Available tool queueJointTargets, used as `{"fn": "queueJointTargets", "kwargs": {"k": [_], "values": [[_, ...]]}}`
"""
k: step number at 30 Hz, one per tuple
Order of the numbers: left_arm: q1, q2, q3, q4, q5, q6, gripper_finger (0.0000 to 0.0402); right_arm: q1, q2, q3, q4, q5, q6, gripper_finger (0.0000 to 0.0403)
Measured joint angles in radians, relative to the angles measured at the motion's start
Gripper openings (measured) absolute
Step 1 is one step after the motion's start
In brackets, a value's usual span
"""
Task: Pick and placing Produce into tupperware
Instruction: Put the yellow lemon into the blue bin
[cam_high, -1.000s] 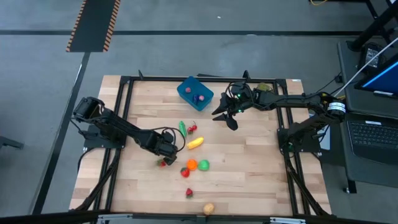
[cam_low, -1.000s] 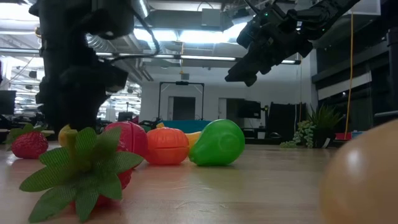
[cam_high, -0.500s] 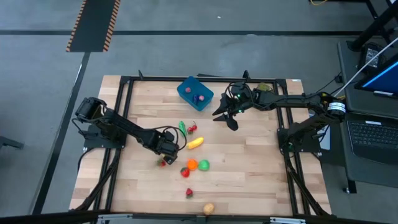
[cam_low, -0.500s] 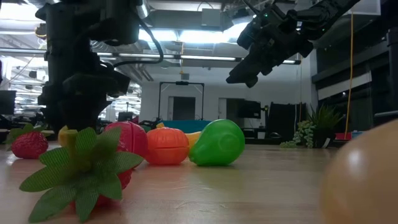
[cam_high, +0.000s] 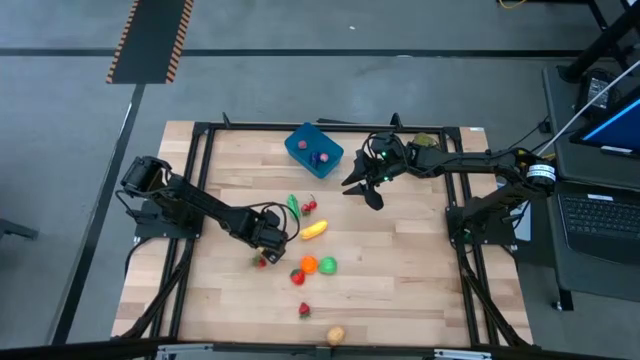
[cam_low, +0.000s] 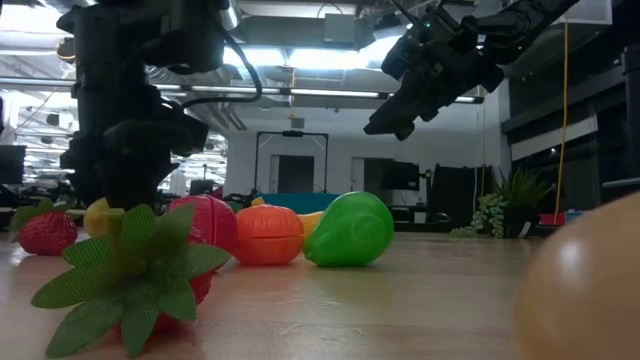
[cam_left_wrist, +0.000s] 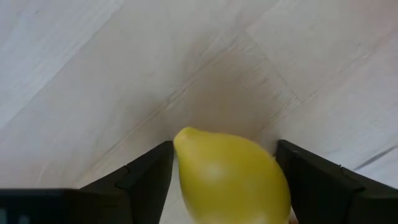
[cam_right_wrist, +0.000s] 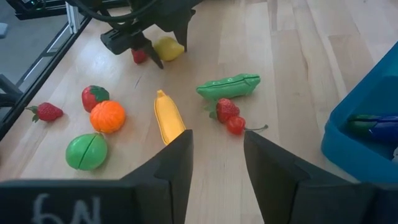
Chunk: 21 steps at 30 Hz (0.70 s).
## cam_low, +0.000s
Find blue plastic tupperware container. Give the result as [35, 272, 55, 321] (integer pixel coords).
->
[253, 192, 339, 215]

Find black wall screen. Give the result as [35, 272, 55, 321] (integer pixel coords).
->
[381, 160, 421, 192]

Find grey ceiling box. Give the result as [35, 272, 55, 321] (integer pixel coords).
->
[323, 12, 358, 44]

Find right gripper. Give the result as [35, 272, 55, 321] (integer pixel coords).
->
[363, 17, 505, 142]

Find black standing panel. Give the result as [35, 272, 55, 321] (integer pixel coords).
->
[428, 163, 495, 225]

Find orange toy orange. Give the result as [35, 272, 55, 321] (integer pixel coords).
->
[233, 204, 305, 267]

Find black aluminium table frame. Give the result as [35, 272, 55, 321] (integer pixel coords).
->
[393, 221, 549, 235]

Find yellow toy banana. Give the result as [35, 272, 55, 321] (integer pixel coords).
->
[249, 195, 324, 240]

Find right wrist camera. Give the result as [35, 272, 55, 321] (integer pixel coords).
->
[381, 5, 454, 81]

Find yellow hanging cable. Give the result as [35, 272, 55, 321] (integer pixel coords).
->
[552, 22, 570, 226]

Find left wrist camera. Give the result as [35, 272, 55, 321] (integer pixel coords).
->
[144, 0, 227, 75]

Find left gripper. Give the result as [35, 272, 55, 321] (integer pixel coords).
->
[59, 97, 210, 211]

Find long ceiling light strip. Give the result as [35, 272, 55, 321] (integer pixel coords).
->
[0, 75, 485, 105]

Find potted artificial green plant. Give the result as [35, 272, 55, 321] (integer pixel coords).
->
[448, 166, 555, 240]

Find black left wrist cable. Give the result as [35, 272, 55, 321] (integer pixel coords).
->
[182, 29, 264, 109]

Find silver ceiling ventilation duct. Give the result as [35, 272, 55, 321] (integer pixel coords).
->
[222, 0, 242, 31]

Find black round ceiling lamp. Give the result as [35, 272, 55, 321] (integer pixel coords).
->
[56, 38, 76, 64]

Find tan toy potato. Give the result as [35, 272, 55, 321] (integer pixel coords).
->
[513, 192, 640, 360]

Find black gantry frame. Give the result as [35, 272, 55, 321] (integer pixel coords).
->
[254, 130, 330, 195]

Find yellow toy lemon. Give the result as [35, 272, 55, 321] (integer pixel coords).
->
[82, 196, 112, 238]

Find toy strawberry with big leaves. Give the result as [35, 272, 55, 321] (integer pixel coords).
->
[30, 203, 234, 359]

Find black computer monitor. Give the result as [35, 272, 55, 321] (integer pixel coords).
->
[0, 144, 27, 185]

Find toy strawberry small leaves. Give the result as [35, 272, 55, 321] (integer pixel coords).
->
[9, 198, 80, 257]

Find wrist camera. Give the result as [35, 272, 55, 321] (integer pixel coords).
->
[144, 0, 227, 75]
[381, 5, 454, 81]

